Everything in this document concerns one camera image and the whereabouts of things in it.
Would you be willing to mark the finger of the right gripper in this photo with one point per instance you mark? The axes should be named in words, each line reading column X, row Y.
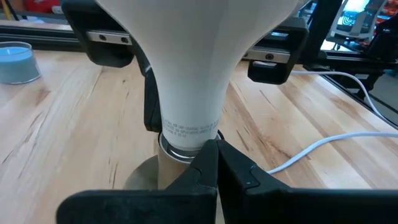
column 150, row 109

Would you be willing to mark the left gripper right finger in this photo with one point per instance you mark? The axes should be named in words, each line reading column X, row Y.
column 295, row 208

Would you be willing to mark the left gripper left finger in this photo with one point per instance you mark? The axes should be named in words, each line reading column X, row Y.
column 140, row 208

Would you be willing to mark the white lightbulb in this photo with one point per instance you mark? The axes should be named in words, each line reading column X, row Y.
column 192, row 62

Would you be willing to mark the blue candle jar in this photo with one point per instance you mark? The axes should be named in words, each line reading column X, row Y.
column 17, row 65

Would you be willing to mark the white printed cardboard box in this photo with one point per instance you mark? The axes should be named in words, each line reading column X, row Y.
column 362, row 25

